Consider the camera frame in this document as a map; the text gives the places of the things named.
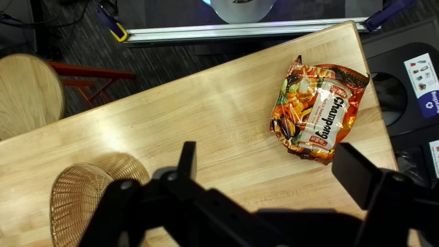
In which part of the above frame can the light wicker basket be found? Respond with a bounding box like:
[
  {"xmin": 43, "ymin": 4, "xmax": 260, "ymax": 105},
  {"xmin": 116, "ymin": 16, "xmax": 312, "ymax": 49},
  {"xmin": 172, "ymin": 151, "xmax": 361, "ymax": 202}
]
[{"xmin": 50, "ymin": 152, "xmax": 150, "ymax": 247}]

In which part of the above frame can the black recycling bin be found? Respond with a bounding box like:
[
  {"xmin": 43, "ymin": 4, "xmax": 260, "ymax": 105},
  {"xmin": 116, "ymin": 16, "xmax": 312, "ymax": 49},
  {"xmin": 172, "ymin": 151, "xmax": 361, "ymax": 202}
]
[{"xmin": 363, "ymin": 18, "xmax": 439, "ymax": 188}]

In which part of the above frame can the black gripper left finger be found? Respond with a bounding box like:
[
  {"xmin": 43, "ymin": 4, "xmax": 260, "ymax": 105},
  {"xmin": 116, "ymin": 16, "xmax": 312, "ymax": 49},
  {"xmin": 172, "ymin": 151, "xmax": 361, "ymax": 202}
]
[{"xmin": 80, "ymin": 141, "xmax": 257, "ymax": 247}]

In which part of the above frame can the orange instant noodle packet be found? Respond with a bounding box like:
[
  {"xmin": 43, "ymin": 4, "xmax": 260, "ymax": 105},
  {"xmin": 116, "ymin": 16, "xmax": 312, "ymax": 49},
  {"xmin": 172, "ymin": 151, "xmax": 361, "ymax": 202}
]
[{"xmin": 271, "ymin": 56, "xmax": 371, "ymax": 164}]

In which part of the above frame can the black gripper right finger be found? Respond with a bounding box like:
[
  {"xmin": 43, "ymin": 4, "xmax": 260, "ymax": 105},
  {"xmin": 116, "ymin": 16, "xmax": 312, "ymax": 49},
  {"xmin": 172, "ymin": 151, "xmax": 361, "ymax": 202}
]
[{"xmin": 332, "ymin": 142, "xmax": 439, "ymax": 247}]

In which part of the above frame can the red metal stool frame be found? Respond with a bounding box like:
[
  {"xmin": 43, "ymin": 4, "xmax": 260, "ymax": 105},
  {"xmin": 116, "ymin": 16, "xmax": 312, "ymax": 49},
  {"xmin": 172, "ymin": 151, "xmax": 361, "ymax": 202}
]
[{"xmin": 48, "ymin": 60, "xmax": 136, "ymax": 105}]

